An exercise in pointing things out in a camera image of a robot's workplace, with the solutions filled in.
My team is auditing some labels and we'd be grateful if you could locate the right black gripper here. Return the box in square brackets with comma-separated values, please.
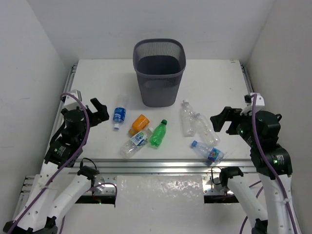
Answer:
[211, 105, 258, 146]

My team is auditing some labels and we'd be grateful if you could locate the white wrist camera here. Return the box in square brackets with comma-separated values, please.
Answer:
[61, 90, 82, 111]
[240, 93, 265, 116]

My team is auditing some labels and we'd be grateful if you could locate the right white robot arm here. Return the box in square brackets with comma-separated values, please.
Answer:
[210, 107, 301, 234]

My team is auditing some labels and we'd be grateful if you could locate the clear crushed plastic bottle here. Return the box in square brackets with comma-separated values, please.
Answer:
[194, 113, 220, 147]

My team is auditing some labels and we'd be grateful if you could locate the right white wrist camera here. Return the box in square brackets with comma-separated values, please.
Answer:
[240, 93, 265, 116]

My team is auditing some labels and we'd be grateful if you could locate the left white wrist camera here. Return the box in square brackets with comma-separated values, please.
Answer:
[61, 90, 82, 111]

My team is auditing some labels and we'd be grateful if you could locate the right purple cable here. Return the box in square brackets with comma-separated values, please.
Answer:
[240, 94, 299, 234]

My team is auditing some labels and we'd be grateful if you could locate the aluminium front rail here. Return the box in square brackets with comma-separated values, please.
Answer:
[19, 158, 259, 198]

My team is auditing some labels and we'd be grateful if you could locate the clear bottle blue label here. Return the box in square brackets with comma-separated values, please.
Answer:
[113, 95, 128, 131]

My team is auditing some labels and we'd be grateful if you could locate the grey mesh waste bin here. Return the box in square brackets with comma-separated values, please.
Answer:
[133, 39, 186, 107]

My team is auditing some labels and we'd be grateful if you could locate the clear bottle colourful label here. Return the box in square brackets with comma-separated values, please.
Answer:
[191, 140, 225, 166]

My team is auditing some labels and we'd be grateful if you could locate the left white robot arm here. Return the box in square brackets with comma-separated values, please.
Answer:
[3, 97, 109, 234]

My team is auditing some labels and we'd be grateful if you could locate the crushed clear bottle white label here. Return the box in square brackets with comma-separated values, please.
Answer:
[119, 127, 154, 158]

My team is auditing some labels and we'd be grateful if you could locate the clear bottle white cap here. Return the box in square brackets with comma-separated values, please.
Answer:
[180, 99, 196, 137]

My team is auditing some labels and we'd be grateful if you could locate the orange plastic bottle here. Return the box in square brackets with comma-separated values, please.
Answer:
[128, 115, 150, 136]

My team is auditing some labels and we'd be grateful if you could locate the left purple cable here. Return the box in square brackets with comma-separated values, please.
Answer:
[4, 92, 117, 234]

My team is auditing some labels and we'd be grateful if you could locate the purple cable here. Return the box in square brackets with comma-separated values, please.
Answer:
[4, 92, 117, 234]
[240, 94, 299, 234]

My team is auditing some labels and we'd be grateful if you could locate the green plastic bottle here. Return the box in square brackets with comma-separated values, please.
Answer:
[150, 119, 167, 148]

